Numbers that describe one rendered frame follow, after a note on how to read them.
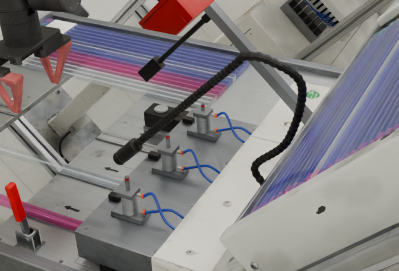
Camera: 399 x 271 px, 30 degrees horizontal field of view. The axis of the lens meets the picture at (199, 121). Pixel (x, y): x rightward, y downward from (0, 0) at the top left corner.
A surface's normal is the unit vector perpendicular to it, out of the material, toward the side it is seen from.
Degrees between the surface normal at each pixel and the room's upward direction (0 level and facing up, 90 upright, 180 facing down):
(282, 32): 0
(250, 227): 90
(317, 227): 90
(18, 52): 46
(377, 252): 90
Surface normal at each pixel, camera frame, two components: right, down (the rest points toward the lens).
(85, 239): -0.46, 0.50
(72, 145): 0.59, -0.45
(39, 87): -0.04, -0.84
